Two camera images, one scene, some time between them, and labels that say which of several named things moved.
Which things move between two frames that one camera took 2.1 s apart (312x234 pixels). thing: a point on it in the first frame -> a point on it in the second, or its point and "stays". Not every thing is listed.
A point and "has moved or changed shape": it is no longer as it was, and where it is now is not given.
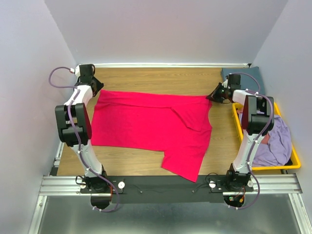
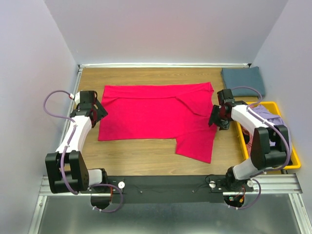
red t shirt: x=179 y=125 has moved or changed shape
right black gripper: x=213 y=96 -> x=224 y=125
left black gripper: x=100 y=85 -> x=101 y=112
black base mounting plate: x=163 y=189 stays
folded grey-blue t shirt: x=247 y=82 stays
